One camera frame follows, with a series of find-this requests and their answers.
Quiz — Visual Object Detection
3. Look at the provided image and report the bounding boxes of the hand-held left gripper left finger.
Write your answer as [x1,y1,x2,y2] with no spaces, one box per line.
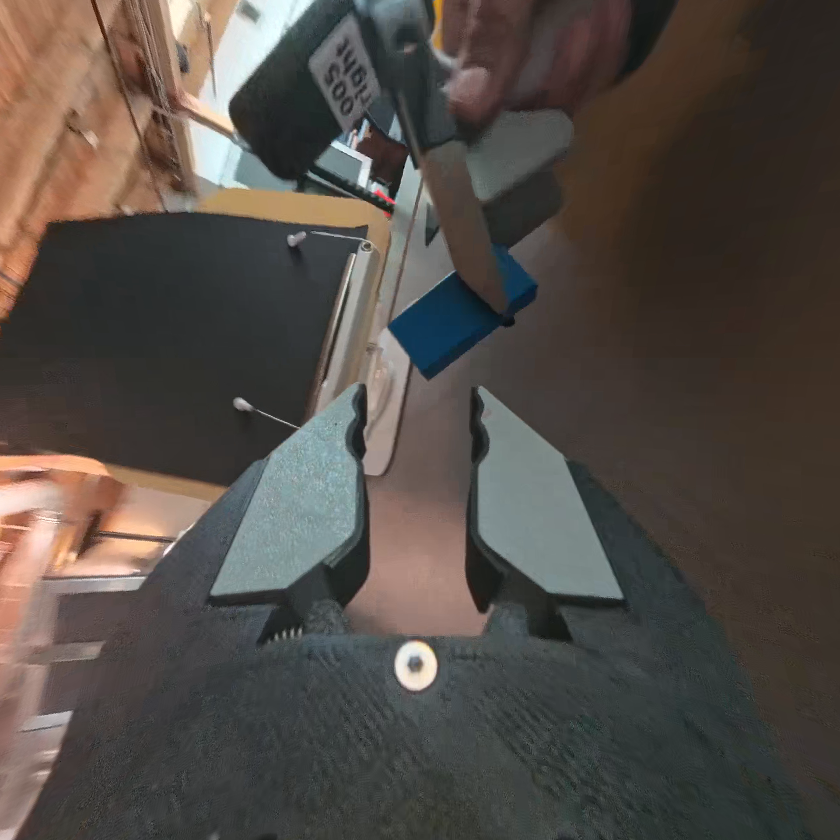
[209,382,371,611]

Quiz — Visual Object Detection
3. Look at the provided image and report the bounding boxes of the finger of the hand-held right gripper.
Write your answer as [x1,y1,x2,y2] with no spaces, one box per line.
[422,141,514,327]

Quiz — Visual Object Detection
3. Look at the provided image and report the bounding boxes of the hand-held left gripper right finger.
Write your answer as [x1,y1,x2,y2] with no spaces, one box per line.
[465,385,626,616]

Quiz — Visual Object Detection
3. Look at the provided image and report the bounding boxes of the blue rectangular block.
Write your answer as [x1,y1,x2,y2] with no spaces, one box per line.
[387,245,539,382]

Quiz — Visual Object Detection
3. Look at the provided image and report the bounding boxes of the person's right hand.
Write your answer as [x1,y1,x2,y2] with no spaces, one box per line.
[440,0,634,129]

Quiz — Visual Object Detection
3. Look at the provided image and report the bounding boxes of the wooden book stand black panel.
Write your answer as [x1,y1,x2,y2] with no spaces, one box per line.
[0,189,413,505]

